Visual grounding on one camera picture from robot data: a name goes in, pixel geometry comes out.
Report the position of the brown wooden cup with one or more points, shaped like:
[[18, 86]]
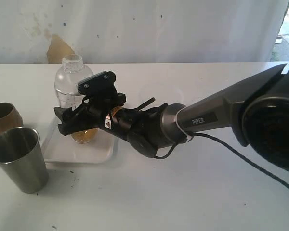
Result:
[[9, 117]]

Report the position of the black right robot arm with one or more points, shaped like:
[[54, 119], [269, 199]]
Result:
[[256, 109]]

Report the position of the white rectangular tray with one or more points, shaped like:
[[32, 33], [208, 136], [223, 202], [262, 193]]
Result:
[[58, 148]]

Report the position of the clear graduated shaker cup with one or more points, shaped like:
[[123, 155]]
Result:
[[70, 99]]

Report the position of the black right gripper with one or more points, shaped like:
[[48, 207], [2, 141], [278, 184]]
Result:
[[96, 108]]

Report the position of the translucent plastic container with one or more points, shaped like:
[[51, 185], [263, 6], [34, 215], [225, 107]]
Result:
[[163, 93]]

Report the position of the stainless steel tumbler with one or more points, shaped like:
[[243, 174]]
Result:
[[22, 160]]

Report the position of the clear dome strainer lid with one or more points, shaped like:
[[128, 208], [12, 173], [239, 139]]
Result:
[[72, 71]]

